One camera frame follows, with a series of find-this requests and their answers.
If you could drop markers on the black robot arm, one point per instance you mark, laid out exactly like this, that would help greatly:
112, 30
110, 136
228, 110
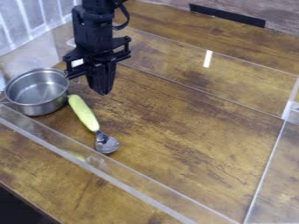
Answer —
99, 50

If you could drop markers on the black bar on table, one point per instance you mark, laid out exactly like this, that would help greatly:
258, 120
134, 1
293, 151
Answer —
247, 20

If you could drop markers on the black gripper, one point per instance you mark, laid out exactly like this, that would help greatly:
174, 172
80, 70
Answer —
94, 22

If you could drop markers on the small steel pot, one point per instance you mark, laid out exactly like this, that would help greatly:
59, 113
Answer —
38, 92

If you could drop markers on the green handled metal spoon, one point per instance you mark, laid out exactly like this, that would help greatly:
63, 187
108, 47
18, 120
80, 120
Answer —
106, 143

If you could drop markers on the clear acrylic enclosure wall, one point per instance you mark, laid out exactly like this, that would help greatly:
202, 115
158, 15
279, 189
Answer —
208, 143

